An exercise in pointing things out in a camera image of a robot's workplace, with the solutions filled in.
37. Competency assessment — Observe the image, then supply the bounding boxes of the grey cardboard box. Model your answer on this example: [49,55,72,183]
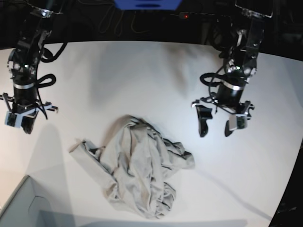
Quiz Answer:
[0,175,76,227]

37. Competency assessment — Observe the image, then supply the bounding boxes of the blue plastic crate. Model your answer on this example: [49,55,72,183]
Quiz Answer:
[114,0,182,10]

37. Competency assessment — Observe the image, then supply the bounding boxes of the beige t-shirt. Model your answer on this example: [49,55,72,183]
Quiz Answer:
[69,115,195,219]

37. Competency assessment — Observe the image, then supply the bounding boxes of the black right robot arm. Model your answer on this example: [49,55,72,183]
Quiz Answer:
[0,0,70,134]

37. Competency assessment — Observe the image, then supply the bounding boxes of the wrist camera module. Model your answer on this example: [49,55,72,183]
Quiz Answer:
[5,111,23,128]
[228,113,248,131]

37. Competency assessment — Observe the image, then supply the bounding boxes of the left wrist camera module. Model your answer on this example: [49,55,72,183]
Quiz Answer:
[228,113,248,131]

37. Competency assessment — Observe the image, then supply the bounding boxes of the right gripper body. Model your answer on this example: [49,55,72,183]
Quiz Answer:
[0,93,59,117]

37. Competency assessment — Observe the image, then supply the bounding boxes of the yellowish coiled cables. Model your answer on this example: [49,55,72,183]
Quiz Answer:
[98,4,152,36]

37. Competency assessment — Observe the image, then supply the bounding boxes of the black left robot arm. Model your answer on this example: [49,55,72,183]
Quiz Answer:
[191,0,274,138]

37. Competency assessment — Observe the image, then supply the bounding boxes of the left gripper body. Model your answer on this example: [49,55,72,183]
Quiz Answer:
[191,96,255,115]

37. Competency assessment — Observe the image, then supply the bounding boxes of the white power strip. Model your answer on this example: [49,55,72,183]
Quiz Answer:
[178,12,232,22]

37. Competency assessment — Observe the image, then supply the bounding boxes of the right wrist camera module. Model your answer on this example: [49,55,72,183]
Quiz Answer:
[5,111,23,128]

